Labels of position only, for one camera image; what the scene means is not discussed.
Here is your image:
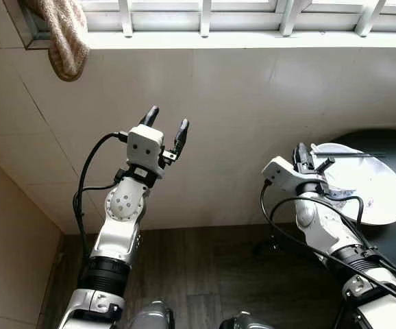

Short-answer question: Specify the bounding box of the grey robot left leg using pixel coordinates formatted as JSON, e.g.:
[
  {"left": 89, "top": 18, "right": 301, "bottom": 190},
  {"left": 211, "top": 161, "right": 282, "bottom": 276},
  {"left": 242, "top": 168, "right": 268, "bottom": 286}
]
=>
[{"left": 128, "top": 300, "right": 175, "bottom": 329}]

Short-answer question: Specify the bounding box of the grey robot right leg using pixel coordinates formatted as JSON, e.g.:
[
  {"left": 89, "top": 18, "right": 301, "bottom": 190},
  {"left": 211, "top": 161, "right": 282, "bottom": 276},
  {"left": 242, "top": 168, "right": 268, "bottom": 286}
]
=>
[{"left": 219, "top": 311, "right": 274, "bottom": 329}]

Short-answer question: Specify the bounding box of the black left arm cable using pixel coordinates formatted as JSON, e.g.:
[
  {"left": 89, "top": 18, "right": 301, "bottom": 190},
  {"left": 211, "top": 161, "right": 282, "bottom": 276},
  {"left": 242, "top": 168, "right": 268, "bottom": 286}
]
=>
[{"left": 73, "top": 132, "right": 129, "bottom": 260}]

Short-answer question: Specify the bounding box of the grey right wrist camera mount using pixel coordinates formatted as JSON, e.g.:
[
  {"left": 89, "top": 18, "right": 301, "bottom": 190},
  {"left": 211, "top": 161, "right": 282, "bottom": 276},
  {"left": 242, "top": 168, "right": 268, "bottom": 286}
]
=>
[{"left": 262, "top": 156, "right": 322, "bottom": 193}]

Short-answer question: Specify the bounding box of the grey robot leg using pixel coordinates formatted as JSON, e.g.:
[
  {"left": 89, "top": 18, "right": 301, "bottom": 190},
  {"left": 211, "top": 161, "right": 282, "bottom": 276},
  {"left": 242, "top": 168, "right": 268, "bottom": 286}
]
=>
[
  {"left": 219, "top": 311, "right": 274, "bottom": 329},
  {"left": 128, "top": 300, "right": 175, "bottom": 329}
]

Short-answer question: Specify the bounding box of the beige hanging towel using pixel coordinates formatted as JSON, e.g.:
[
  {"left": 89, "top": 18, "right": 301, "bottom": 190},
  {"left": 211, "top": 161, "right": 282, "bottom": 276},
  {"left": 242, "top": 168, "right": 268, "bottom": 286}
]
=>
[{"left": 25, "top": 0, "right": 90, "bottom": 82}]

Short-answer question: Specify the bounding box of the thin black chopstick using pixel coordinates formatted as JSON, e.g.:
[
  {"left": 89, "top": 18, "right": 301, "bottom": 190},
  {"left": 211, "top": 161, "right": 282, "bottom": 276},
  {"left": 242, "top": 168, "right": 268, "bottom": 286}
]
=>
[{"left": 312, "top": 151, "right": 388, "bottom": 158}]

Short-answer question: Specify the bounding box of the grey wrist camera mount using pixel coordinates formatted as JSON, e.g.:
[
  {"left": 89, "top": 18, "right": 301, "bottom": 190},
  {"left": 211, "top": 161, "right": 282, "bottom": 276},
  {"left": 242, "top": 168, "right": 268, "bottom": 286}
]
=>
[
  {"left": 262, "top": 156, "right": 322, "bottom": 193},
  {"left": 126, "top": 125, "right": 166, "bottom": 172}
]

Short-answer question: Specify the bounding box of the large white plate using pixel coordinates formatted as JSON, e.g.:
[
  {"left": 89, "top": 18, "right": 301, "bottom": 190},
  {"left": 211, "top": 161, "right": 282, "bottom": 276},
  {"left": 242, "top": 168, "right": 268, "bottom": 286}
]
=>
[{"left": 310, "top": 143, "right": 396, "bottom": 226}]

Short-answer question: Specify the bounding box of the white window frame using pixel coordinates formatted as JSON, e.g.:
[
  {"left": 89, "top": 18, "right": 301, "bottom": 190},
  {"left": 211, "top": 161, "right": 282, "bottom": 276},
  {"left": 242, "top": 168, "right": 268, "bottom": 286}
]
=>
[{"left": 3, "top": 0, "right": 396, "bottom": 50}]

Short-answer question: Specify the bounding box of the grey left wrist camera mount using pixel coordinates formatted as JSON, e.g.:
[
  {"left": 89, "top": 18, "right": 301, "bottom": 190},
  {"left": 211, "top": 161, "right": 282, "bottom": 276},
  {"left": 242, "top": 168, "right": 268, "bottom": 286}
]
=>
[{"left": 126, "top": 125, "right": 166, "bottom": 172}]

